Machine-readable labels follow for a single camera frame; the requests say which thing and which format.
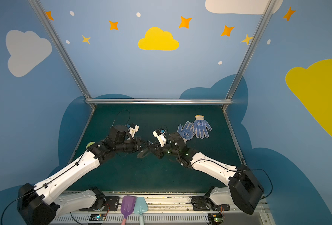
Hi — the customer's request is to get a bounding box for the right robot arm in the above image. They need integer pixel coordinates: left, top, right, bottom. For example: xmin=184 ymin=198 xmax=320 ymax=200
xmin=148 ymin=130 xmax=264 ymax=215

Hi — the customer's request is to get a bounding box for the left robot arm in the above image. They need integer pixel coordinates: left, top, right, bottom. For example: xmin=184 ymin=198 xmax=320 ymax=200
xmin=17 ymin=124 xmax=141 ymax=225

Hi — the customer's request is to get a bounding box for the left blue dotted glove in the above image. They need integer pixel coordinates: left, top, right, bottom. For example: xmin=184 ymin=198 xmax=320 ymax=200
xmin=177 ymin=121 xmax=195 ymax=142

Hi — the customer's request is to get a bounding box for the blue dotted glove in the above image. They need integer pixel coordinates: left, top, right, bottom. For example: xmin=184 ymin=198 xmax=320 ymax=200
xmin=177 ymin=121 xmax=195 ymax=142
xmin=193 ymin=115 xmax=212 ymax=139

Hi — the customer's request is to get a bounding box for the right blue dotted glove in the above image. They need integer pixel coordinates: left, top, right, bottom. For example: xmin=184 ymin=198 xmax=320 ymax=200
xmin=193 ymin=115 xmax=212 ymax=139

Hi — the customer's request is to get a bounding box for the teal toy shovel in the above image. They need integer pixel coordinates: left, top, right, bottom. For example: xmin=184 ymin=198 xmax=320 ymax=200
xmin=134 ymin=197 xmax=148 ymax=225

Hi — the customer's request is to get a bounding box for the purple toy shovel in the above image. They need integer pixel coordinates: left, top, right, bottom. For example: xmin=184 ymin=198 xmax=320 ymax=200
xmin=121 ymin=196 xmax=137 ymax=225

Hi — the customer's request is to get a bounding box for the left controller board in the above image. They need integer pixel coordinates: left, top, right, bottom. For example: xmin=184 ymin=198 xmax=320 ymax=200
xmin=89 ymin=214 xmax=105 ymax=222

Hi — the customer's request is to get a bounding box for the controller board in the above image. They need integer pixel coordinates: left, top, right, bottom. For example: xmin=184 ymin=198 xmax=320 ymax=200
xmin=207 ymin=213 xmax=224 ymax=225
xmin=89 ymin=214 xmax=105 ymax=222

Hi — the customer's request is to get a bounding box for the right controller board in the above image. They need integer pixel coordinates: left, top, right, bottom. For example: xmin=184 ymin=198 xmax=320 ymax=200
xmin=207 ymin=213 xmax=224 ymax=225

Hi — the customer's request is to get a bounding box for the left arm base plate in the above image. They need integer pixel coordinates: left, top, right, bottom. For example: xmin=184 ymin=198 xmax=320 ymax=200
xmin=93 ymin=196 xmax=120 ymax=212

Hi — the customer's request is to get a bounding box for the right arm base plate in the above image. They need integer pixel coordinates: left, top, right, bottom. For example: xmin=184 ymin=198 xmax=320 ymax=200
xmin=190 ymin=196 xmax=231 ymax=211

